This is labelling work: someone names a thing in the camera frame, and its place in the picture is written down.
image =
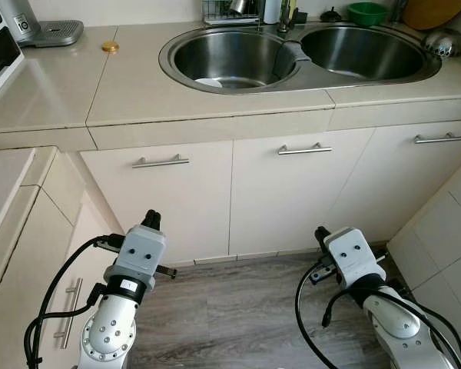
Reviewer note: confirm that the metal perforated strainer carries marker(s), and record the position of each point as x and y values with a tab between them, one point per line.
444	42

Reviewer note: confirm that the silver coffee machine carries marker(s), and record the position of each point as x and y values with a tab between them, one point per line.
54	32

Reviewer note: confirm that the green plastic bowl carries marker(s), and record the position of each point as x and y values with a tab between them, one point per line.
367	12

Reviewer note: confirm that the chrome kitchen faucet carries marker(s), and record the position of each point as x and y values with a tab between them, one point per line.
285	23

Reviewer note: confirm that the round wooden cutting board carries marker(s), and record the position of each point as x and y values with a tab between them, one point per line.
434	11

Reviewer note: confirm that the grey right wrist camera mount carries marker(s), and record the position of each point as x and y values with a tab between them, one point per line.
353	257

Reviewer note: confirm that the black sink stopper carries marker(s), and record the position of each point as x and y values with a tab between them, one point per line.
332	14

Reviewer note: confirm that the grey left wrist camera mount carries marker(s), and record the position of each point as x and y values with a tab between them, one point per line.
142	254

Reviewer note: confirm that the stainless steel double sink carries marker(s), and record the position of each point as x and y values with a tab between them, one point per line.
238	54

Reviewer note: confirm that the white cabinet door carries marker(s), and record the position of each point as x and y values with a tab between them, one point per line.
184	207
415	177
46	338
292	200

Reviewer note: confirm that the yellow plastic bottle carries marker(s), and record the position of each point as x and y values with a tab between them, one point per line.
290	9

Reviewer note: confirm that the white plastic bottle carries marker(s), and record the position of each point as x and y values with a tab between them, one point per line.
273	9

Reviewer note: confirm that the white plate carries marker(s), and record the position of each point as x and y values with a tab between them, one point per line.
219	81

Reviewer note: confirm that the small gold round lid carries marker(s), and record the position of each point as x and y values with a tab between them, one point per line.
110	47

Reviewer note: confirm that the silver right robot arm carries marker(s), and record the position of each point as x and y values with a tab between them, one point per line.
396	323

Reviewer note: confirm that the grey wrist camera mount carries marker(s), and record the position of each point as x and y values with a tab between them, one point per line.
142	254
353	257

